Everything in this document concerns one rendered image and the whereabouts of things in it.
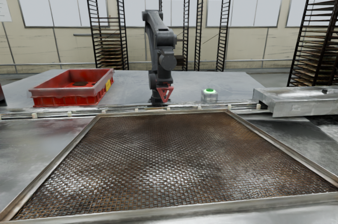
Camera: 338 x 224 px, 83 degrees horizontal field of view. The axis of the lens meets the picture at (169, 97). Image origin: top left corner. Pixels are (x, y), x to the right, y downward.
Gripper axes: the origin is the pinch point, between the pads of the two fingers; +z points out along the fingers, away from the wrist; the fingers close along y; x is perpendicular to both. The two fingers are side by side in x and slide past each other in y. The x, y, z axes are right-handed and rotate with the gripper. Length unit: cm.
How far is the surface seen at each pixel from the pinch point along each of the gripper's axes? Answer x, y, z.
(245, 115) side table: -37.5, -2.3, 9.5
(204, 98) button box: -20.6, 8.7, 4.6
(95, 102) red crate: 34.4, 15.8, 8.1
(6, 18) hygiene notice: 335, 437, -31
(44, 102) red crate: 59, 16, 8
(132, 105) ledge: 14.7, 4.8, 5.7
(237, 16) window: -222, 441, -40
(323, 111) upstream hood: -68, -10, 5
